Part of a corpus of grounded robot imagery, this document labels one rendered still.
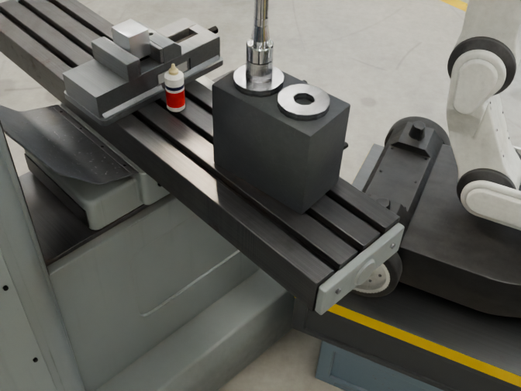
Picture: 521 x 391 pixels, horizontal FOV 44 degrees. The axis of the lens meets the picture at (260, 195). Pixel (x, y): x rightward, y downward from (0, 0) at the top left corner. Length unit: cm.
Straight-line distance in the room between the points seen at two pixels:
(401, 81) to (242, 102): 219
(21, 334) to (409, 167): 110
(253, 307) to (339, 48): 185
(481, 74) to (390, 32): 221
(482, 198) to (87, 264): 95
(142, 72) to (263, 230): 47
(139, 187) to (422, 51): 236
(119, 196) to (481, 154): 86
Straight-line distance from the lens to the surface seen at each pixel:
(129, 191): 142
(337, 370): 199
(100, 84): 138
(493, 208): 167
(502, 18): 145
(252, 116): 112
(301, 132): 106
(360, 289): 172
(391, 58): 342
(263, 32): 109
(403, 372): 186
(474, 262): 168
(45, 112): 156
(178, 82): 136
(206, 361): 187
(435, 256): 166
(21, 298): 133
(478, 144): 162
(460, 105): 151
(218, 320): 192
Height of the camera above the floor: 178
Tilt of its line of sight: 45 degrees down
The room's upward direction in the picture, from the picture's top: 3 degrees clockwise
